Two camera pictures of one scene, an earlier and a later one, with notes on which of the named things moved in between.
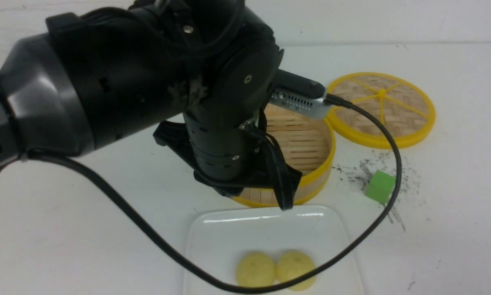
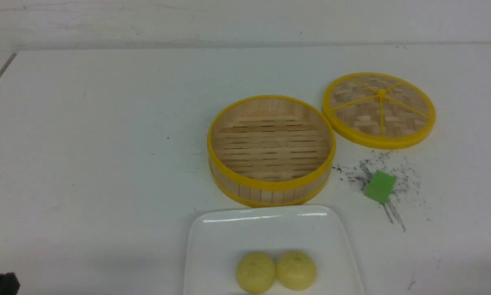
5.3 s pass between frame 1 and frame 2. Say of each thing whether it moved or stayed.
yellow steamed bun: stayed
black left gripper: moved
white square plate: stayed
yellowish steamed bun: stayed
